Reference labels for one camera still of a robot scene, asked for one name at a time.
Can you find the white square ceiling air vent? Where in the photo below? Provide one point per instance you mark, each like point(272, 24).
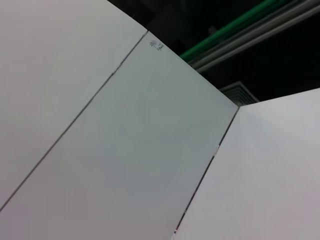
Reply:
point(240, 95)

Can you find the green ceiling pipe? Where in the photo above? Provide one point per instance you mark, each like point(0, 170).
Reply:
point(225, 27)

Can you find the pale grey ceiling pipe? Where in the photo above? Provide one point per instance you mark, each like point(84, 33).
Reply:
point(262, 41)
point(250, 32)

